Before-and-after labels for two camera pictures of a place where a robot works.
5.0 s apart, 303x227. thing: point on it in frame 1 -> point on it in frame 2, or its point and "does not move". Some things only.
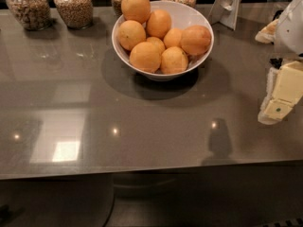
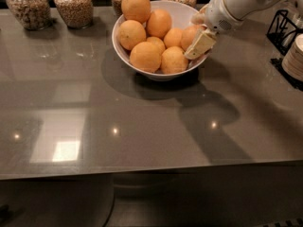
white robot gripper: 291,32 -> 218,13
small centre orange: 172,38 does not move
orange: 130,34 does not move
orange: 195,40 does not move
